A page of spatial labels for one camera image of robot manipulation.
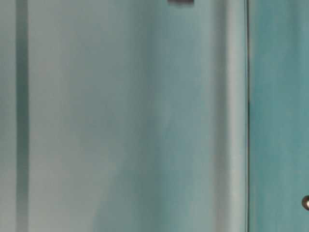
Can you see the dark object at top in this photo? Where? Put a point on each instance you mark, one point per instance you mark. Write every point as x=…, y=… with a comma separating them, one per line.
x=181, y=1

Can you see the round dark metallic knob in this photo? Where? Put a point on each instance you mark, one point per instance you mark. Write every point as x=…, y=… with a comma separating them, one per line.
x=305, y=202

